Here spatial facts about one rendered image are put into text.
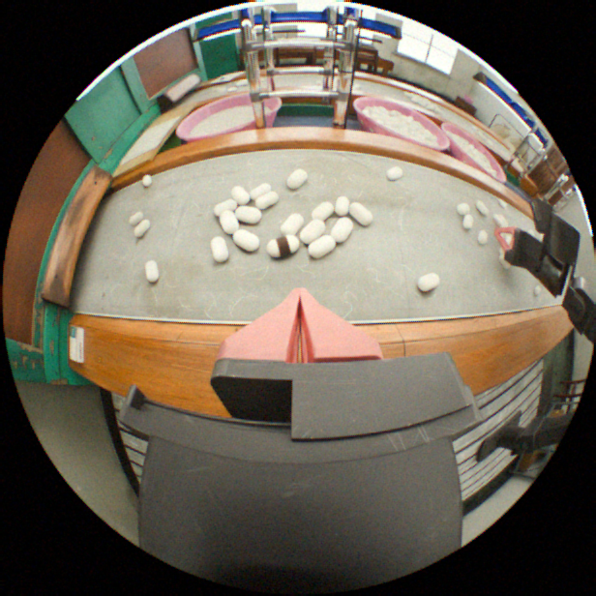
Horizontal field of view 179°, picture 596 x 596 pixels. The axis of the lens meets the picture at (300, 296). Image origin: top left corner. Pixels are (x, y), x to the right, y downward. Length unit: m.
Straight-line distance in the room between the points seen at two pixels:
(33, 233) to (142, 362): 0.37
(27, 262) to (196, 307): 0.40
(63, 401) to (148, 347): 1.23
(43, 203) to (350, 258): 0.59
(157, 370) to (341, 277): 0.25
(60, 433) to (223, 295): 1.39
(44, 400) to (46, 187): 1.09
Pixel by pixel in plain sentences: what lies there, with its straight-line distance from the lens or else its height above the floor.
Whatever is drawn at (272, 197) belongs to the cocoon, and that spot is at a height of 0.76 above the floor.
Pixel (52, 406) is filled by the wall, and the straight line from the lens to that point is 1.43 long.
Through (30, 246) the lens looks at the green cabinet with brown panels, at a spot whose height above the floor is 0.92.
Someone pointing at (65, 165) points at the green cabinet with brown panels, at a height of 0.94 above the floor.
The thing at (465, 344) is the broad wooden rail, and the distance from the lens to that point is 0.30.
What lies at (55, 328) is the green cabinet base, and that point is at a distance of 0.51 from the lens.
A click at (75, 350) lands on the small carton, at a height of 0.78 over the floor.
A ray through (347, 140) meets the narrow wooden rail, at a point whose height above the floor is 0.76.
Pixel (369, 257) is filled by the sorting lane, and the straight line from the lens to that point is 0.28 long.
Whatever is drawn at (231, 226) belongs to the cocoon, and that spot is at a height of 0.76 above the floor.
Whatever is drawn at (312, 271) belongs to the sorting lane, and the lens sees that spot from 0.25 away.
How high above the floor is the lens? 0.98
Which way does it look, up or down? 76 degrees down
